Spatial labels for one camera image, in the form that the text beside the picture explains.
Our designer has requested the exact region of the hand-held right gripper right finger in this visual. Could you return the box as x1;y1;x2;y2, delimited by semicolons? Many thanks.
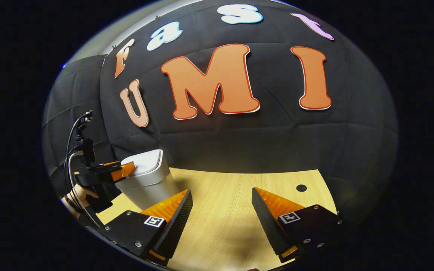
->
252;187;344;264

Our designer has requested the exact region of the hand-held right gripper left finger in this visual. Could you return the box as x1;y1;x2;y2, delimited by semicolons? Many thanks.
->
96;189;194;267

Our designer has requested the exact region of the white desktop garbage bin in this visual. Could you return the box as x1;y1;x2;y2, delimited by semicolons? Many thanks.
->
115;149;180;211

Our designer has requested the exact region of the wooden desktop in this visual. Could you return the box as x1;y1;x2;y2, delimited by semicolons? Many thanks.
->
96;167;338;271

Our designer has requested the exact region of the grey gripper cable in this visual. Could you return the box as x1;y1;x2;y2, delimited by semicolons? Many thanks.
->
66;151;102;228

